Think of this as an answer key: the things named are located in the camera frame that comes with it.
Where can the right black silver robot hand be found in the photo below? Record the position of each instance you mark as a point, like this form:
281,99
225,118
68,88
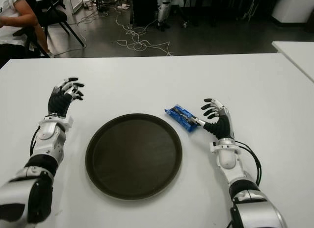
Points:
222,127

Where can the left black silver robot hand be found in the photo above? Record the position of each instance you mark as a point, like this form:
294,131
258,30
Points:
59,103

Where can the blue Oreo cookie packet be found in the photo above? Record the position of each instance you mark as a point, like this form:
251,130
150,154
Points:
180,116

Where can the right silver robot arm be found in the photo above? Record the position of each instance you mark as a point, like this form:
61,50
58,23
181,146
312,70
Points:
245,188

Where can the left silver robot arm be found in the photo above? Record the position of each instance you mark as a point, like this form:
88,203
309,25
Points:
49,139

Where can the black chair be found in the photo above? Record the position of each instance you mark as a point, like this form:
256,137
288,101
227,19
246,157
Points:
52,16

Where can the seated person in white shirt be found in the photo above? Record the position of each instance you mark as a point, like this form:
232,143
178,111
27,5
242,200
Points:
9,29

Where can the round dark brown tray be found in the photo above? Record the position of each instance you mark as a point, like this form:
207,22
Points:
133,157

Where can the white framed board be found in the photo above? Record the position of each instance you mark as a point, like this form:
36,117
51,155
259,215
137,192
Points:
77,2

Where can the white side table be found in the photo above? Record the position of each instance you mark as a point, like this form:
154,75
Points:
299,54

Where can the tall black cabinet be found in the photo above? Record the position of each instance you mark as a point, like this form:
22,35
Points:
144,9

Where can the silver humanoid robot legs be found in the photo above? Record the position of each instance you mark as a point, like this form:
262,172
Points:
163,12

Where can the white curved panel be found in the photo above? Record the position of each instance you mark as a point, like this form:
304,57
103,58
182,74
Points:
294,7

